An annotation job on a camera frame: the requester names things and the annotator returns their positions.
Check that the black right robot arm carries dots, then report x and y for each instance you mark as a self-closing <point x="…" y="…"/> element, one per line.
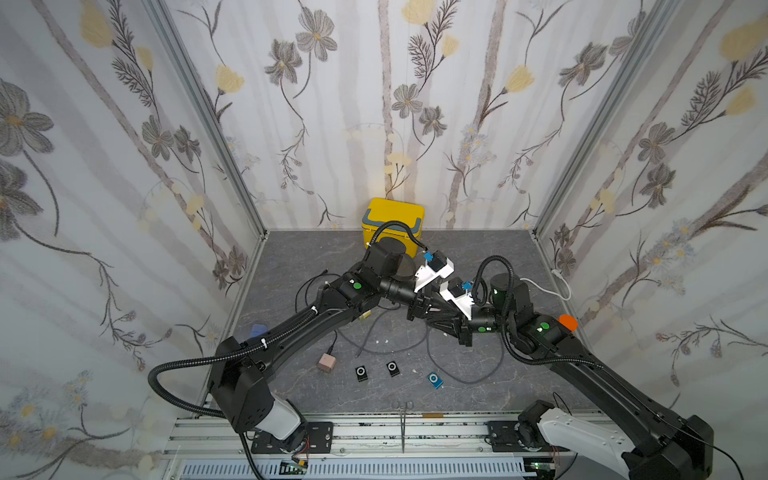
<point x="649" y="441"/>

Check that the black mp3 player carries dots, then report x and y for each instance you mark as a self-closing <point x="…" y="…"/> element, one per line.
<point x="392" y="368"/>
<point x="361" y="374"/>

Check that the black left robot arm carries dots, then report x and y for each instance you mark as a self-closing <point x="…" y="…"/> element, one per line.
<point x="241" y="371"/>

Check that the pink USB wall charger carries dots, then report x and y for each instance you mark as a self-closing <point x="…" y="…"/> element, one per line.
<point x="327" y="362"/>

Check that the black mp3 player right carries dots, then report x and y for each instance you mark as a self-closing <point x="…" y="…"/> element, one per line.
<point x="392" y="368"/>

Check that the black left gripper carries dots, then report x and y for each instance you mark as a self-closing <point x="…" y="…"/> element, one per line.
<point x="422" y="303"/>

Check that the yellow plastic storage box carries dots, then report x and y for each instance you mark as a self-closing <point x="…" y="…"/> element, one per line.
<point x="381" y="210"/>

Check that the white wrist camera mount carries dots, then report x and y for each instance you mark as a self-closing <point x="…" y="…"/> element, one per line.
<point x="458" y="292"/>
<point x="436" y="265"/>

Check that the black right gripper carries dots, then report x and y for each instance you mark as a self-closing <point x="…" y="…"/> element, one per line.
<point x="466" y="327"/>

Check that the black mp3 player left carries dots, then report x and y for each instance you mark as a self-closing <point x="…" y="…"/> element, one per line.
<point x="361" y="374"/>

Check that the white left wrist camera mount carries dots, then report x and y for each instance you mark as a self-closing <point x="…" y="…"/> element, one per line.
<point x="436" y="265"/>

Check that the orange bottle cap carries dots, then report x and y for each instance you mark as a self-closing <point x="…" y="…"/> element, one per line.
<point x="569" y="322"/>

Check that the blue transparent bottle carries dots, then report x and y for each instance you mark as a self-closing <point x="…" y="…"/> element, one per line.
<point x="258" y="330"/>

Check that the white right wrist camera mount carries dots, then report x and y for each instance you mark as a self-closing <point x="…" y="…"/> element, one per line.
<point x="458" y="292"/>

